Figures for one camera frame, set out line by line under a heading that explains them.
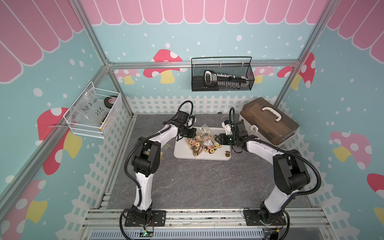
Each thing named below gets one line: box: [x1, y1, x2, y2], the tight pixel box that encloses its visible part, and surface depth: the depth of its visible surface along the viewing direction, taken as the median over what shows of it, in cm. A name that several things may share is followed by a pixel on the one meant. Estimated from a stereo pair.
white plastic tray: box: [173, 127, 232, 160], surface depth 99 cm
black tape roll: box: [104, 95, 118, 109], surface depth 82 cm
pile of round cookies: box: [203, 143, 223, 154], surface depth 101 cm
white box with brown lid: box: [239, 97, 299, 147], surface depth 96 cm
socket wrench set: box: [204, 70, 249, 88], surface depth 91 cm
